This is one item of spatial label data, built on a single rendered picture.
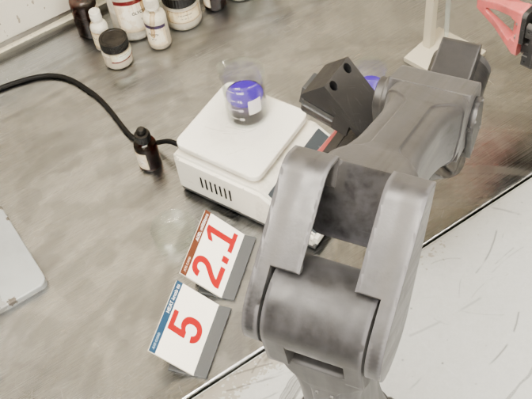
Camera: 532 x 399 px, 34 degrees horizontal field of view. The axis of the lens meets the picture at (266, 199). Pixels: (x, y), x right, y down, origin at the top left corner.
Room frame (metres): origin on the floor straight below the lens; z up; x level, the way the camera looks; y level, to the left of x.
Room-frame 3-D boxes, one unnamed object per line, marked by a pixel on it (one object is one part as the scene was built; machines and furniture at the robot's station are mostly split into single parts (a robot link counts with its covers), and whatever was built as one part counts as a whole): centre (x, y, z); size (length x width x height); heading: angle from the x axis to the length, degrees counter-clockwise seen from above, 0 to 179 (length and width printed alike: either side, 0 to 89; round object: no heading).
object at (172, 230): (0.62, 0.12, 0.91); 0.06 x 0.06 x 0.02
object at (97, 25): (0.98, 0.20, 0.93); 0.03 x 0.03 x 0.07
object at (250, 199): (0.69, 0.00, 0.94); 0.22 x 0.13 x 0.08; 51
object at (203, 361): (0.48, 0.10, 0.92); 0.09 x 0.06 x 0.04; 157
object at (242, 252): (0.57, 0.06, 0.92); 0.09 x 0.06 x 0.04; 157
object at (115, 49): (0.95, 0.18, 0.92); 0.04 x 0.04 x 0.04
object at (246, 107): (0.73, 0.01, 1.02); 0.06 x 0.05 x 0.08; 53
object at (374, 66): (0.80, -0.16, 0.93); 0.04 x 0.04 x 0.06
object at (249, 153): (0.71, 0.02, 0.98); 0.12 x 0.12 x 0.01; 51
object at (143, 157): (0.74, 0.14, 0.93); 0.03 x 0.03 x 0.07
